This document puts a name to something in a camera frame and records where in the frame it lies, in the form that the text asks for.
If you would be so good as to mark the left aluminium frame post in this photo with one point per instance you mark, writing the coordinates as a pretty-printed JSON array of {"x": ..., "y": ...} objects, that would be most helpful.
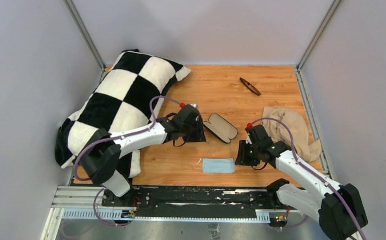
[{"x": 73, "y": 12}]

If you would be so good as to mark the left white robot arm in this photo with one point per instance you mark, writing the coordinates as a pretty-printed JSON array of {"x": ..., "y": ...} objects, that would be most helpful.
[{"x": 101, "y": 155}]

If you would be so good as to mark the black glasses case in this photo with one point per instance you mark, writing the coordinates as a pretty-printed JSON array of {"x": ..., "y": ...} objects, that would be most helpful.
[{"x": 220, "y": 128}]

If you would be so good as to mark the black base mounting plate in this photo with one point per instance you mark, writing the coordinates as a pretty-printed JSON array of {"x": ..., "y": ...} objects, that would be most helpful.
[{"x": 198, "y": 203}]

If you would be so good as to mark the right aluminium frame post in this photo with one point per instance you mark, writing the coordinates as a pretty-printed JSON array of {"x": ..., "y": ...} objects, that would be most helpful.
[{"x": 319, "y": 33}]

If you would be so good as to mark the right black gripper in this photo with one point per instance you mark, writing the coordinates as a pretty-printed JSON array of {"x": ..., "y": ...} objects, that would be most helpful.
[{"x": 242, "y": 158}]

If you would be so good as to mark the beige crumpled cloth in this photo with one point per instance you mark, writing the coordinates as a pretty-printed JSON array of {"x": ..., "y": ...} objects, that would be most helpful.
[{"x": 290, "y": 127}]

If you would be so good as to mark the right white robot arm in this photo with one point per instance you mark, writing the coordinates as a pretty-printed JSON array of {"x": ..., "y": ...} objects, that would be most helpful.
[{"x": 337, "y": 208}]

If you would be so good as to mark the aluminium frame post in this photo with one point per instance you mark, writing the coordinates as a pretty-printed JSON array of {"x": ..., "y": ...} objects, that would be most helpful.
[
  {"x": 73, "y": 12},
  {"x": 319, "y": 33}
]

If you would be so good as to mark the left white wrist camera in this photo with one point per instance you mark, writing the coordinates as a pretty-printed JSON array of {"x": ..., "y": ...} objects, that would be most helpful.
[{"x": 194, "y": 105}]

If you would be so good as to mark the light blue cleaning cloth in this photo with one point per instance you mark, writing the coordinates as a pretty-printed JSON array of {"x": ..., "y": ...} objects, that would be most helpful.
[{"x": 216, "y": 166}]

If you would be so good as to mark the dark sunglasses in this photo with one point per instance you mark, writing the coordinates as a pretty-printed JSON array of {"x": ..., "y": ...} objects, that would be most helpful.
[{"x": 250, "y": 87}]

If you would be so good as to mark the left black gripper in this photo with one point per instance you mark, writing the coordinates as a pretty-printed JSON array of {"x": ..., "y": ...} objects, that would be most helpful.
[{"x": 199, "y": 135}]

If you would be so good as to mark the black white checkered pillow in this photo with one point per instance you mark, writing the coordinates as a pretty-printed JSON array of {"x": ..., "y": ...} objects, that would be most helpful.
[{"x": 121, "y": 102}]

